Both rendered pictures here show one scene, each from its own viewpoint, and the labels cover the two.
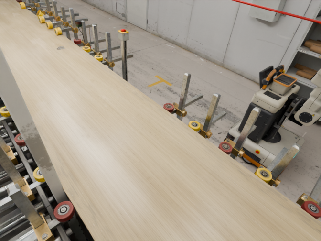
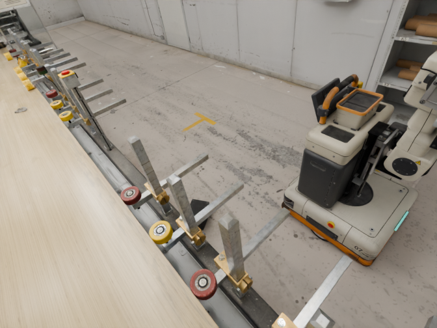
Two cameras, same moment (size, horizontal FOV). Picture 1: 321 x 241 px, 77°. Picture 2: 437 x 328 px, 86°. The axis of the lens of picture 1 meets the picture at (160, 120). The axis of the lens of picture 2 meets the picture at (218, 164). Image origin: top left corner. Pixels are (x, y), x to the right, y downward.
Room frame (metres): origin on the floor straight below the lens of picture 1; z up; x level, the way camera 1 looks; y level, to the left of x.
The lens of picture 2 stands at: (0.60, -0.57, 1.64)
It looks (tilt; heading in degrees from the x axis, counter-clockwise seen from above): 44 degrees down; 12
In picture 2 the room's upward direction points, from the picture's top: 10 degrees counter-clockwise
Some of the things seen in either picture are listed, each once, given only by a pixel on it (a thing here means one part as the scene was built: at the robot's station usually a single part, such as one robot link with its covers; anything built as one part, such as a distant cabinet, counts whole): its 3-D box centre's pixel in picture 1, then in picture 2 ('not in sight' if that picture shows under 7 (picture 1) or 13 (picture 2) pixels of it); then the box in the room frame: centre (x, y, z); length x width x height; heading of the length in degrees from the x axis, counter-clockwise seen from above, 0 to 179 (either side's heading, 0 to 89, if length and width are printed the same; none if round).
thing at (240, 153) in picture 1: (233, 147); (233, 271); (0.91, -0.50, 0.83); 0.14 x 0.06 x 0.05; 47
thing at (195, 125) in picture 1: (193, 130); (164, 237); (1.02, -0.23, 0.85); 0.08 x 0.08 x 0.11
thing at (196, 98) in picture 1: (185, 104); (172, 179); (1.34, -0.18, 0.83); 0.43 x 0.03 x 0.04; 137
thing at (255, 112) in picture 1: (242, 138); (235, 263); (0.90, -0.51, 0.94); 0.04 x 0.04 x 0.48; 47
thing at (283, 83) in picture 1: (283, 83); (357, 109); (1.79, -1.14, 0.87); 0.23 x 0.15 x 0.11; 136
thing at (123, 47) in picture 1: (124, 63); (93, 120); (1.75, 0.39, 0.93); 0.05 x 0.05 x 0.45; 47
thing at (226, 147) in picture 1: (223, 152); (205, 287); (0.85, -0.41, 0.85); 0.08 x 0.08 x 0.11
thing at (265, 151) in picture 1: (263, 141); (345, 200); (1.71, -1.22, 0.16); 0.67 x 0.64 x 0.25; 46
